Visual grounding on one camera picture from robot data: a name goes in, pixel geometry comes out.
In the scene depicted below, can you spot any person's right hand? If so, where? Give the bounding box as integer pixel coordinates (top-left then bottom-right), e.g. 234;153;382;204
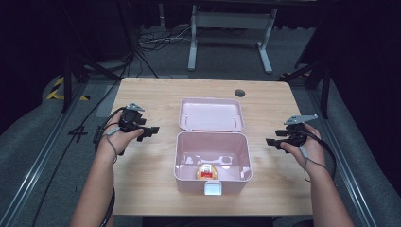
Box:
279;123;326;176

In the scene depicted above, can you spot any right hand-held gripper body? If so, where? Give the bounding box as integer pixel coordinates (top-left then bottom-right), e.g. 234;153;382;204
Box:
283;113;320;154

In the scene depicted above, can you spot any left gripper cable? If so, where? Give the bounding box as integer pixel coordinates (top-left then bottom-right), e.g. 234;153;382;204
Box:
93;106;127;227

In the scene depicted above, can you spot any black tripod stand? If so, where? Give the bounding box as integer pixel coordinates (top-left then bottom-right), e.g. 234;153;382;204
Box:
60;0;160;114
278;18;335;120

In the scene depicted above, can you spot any yellow black floor tape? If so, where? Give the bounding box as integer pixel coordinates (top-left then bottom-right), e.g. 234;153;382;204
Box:
45;77;91;102

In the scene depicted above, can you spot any grey metal table frame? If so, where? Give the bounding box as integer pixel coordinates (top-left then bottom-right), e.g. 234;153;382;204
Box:
186;4;278;75

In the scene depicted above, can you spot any pink storage box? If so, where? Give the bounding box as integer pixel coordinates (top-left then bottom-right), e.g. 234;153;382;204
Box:
173;96;253;197

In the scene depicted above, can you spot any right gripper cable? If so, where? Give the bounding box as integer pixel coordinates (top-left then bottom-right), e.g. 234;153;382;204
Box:
298;130;338;183

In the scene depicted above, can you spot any bundle of floor cables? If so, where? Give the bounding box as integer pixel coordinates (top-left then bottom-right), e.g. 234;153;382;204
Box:
137;24;247;53

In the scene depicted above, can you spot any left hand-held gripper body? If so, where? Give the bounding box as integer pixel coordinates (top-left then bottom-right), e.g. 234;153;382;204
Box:
118;102;148;133

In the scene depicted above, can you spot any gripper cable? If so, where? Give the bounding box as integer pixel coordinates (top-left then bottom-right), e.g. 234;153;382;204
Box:
298;130;338;183
93;106;127;227

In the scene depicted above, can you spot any person's left hand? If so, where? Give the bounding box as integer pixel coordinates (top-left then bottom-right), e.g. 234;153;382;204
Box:
96;111;145;159

